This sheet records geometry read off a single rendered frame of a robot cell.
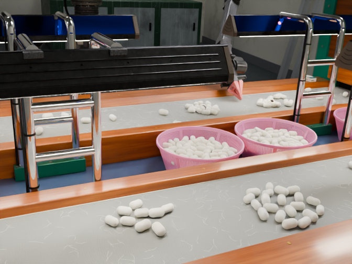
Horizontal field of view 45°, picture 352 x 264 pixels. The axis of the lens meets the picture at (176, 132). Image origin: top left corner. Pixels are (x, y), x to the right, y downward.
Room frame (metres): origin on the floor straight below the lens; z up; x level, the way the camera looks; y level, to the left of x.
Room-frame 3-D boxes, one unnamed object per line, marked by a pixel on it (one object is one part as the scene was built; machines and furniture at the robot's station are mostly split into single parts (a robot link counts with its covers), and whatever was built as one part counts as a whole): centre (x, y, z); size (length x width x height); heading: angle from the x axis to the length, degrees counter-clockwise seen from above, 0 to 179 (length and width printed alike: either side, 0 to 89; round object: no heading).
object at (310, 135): (1.32, -0.33, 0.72); 0.27 x 0.27 x 0.10
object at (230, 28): (1.69, -0.45, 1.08); 0.62 x 0.08 x 0.07; 116
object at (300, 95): (1.62, -0.48, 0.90); 0.20 x 0.19 x 0.45; 116
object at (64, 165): (1.20, 0.40, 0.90); 0.20 x 0.19 x 0.45; 116
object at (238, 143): (1.20, -0.07, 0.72); 0.27 x 0.27 x 0.10
